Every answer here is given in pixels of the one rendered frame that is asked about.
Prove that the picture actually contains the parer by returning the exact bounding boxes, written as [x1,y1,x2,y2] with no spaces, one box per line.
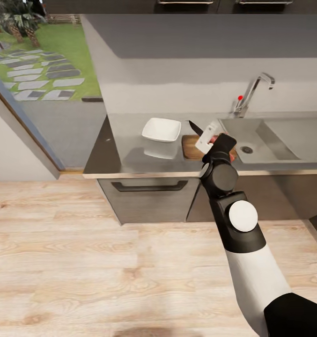
[189,120,234,163]

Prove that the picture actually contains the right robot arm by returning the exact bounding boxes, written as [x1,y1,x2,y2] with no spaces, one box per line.
[195,121,317,337]

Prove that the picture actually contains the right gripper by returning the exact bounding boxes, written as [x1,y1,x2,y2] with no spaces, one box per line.
[201,133,237,163]

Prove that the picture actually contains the cutting board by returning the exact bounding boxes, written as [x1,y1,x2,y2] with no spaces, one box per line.
[182,135,237,159]

